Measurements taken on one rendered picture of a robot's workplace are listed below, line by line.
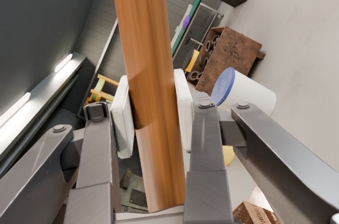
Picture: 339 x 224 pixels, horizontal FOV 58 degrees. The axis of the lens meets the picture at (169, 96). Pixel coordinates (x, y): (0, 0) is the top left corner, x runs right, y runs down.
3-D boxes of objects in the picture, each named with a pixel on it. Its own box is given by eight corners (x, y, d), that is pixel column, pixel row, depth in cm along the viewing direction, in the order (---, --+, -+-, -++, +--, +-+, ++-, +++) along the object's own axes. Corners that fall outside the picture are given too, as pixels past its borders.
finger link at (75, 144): (113, 164, 15) (52, 172, 15) (122, 123, 20) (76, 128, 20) (108, 137, 15) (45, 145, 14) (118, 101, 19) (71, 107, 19)
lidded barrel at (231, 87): (266, 84, 402) (224, 64, 390) (284, 93, 352) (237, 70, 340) (247, 118, 411) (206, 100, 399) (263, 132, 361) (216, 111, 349)
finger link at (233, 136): (196, 125, 15) (259, 118, 15) (187, 92, 19) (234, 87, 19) (199, 153, 15) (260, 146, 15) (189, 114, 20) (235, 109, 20)
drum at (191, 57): (216, 88, 583) (182, 72, 569) (212, 80, 624) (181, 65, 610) (228, 67, 568) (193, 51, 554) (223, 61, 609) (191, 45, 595)
